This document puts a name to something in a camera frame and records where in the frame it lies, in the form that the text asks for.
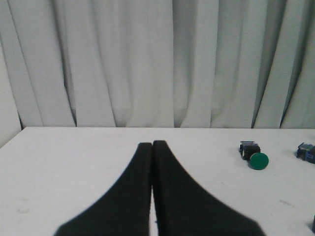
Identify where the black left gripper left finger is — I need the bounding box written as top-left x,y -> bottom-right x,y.
56,143 -> 152,236

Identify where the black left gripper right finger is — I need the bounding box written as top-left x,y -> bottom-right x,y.
152,141 -> 264,236

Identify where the left green push button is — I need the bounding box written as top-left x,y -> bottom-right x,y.
239,141 -> 269,170

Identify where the right green push button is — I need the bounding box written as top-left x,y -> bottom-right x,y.
296,142 -> 315,164

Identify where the white pleated curtain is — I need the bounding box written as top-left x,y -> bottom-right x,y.
0,0 -> 315,144

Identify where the green push button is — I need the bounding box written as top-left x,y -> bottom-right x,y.
296,142 -> 315,164
239,141 -> 269,170

